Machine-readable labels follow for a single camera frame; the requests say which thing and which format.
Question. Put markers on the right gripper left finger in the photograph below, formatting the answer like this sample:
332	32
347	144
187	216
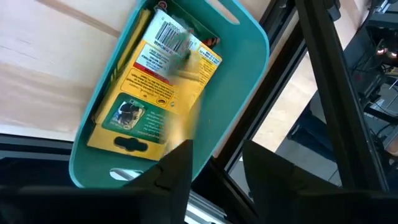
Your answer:
174	186

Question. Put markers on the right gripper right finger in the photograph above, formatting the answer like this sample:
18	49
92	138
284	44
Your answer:
270	186

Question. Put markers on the yellow crayon box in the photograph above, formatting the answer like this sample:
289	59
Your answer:
183	118
146	93

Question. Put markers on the teal plastic bin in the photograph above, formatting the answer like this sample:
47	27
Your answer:
242	77

